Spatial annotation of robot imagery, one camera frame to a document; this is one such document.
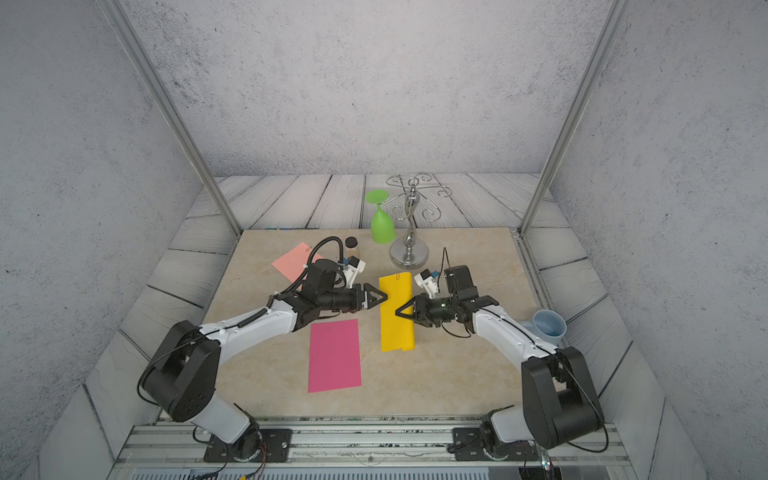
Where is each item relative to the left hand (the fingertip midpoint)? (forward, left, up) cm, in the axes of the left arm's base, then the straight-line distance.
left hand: (386, 301), depth 81 cm
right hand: (-4, -4, -2) cm, 6 cm away
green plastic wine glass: (+28, +1, +1) cm, 28 cm away
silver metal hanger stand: (+30, -10, -15) cm, 35 cm away
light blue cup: (-2, -47, -12) cm, 49 cm away
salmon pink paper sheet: (+29, +35, -19) cm, 50 cm away
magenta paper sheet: (-9, +15, -17) cm, 24 cm away
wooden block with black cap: (+28, +12, -7) cm, 31 cm away
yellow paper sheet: (-8, -3, -4) cm, 9 cm away
